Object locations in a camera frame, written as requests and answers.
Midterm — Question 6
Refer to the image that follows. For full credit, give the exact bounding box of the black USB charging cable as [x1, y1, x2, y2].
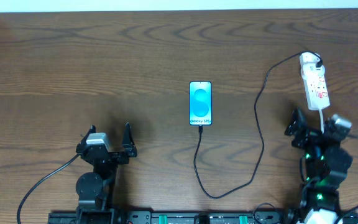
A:
[193, 50, 324, 200]

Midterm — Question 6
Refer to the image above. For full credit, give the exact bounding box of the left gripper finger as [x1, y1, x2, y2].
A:
[122, 123, 135, 152]
[78, 125, 96, 147]

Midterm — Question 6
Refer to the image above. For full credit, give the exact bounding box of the white USB charger adapter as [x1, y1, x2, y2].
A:
[299, 52, 326, 80]

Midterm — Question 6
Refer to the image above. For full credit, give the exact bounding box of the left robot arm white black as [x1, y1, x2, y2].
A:
[75, 123, 137, 224]

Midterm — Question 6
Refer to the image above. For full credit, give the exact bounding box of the blue Galaxy smartphone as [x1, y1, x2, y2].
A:
[189, 81, 213, 126]

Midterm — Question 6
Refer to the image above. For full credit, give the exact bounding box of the white power strip cord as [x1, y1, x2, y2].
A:
[318, 108, 326, 134]

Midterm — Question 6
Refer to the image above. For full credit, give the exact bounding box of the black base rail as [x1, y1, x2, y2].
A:
[47, 208, 358, 224]

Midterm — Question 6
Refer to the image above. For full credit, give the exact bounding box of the white power strip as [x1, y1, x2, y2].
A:
[301, 70, 330, 111]

